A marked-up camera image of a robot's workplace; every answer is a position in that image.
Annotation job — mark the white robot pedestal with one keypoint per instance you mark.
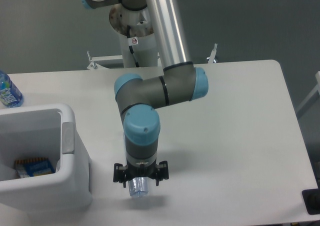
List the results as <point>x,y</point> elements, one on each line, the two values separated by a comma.
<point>136,37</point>

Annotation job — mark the clear plastic water bottle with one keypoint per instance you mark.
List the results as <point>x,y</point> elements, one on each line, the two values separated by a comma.
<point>138,187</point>

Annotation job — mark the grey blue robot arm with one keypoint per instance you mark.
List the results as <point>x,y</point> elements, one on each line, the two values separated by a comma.
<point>138,99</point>

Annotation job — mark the blue labelled water bottle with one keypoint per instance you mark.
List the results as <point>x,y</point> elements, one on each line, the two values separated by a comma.
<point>10,95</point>

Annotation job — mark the blue snack packet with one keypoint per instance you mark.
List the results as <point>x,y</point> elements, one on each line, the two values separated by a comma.
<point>33,167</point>

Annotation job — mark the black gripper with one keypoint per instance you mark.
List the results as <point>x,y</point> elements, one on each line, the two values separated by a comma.
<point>124,173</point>

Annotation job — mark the white frame at right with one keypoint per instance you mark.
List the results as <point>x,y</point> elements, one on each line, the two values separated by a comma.
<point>310,99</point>

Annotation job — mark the black device at edge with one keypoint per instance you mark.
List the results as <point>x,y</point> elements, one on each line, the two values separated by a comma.
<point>311,199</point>

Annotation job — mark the white plastic trash can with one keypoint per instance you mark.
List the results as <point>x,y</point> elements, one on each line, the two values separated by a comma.
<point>43,132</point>

